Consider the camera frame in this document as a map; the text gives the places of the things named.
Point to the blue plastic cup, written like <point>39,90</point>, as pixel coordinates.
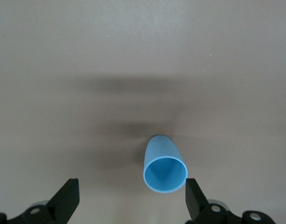
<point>161,149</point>

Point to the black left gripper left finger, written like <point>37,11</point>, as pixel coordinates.
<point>63,203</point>

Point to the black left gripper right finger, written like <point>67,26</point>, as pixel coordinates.
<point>196,205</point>

